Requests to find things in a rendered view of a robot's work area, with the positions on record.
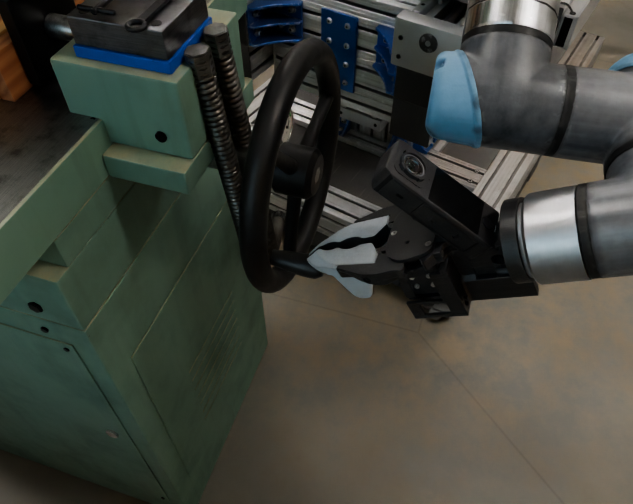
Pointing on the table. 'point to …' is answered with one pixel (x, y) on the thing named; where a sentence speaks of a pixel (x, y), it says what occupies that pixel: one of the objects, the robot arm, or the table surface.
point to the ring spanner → (144, 17)
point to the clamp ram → (37, 32)
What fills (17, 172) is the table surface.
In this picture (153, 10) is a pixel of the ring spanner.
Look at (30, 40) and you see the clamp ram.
